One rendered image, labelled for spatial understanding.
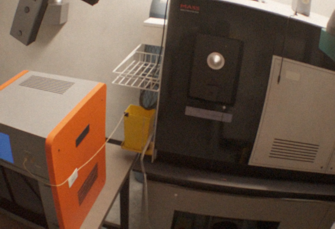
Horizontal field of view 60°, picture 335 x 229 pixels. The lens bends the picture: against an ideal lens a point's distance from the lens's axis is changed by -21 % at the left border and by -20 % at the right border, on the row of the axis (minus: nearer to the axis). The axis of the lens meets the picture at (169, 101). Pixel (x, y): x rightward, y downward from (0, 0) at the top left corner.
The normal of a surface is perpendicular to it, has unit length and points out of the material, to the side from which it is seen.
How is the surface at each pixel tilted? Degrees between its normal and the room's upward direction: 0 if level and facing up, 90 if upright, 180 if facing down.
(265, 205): 90
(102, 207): 0
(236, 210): 90
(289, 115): 90
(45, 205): 90
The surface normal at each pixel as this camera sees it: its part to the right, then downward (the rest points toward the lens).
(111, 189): 0.11, -0.91
